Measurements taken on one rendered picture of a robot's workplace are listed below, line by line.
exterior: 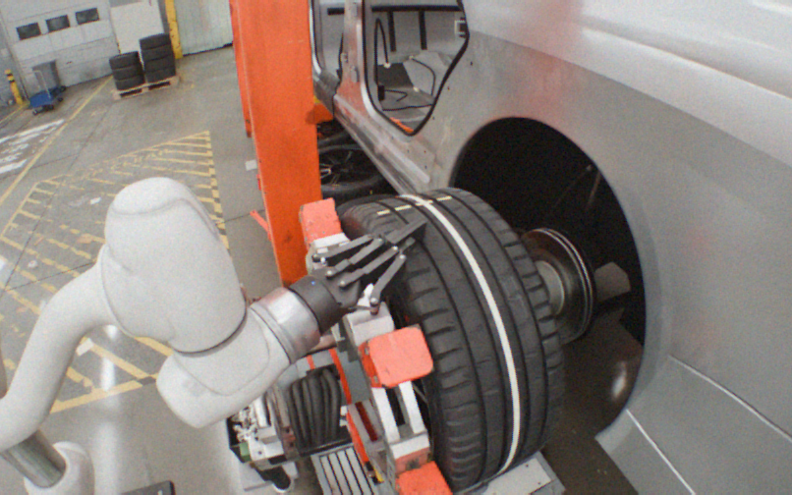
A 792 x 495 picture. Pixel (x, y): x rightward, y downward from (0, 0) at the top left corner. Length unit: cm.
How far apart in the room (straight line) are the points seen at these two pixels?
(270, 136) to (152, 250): 72
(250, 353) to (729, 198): 63
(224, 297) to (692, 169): 61
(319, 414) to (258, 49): 77
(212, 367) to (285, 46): 75
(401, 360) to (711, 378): 49
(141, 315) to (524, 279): 53
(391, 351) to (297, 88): 68
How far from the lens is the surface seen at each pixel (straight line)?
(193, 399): 46
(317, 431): 64
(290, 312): 48
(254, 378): 46
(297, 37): 98
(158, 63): 895
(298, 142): 105
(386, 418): 63
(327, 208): 85
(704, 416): 76
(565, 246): 100
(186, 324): 39
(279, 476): 80
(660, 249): 68
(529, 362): 65
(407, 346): 53
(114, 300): 39
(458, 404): 60
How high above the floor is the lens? 156
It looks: 38 degrees down
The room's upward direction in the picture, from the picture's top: straight up
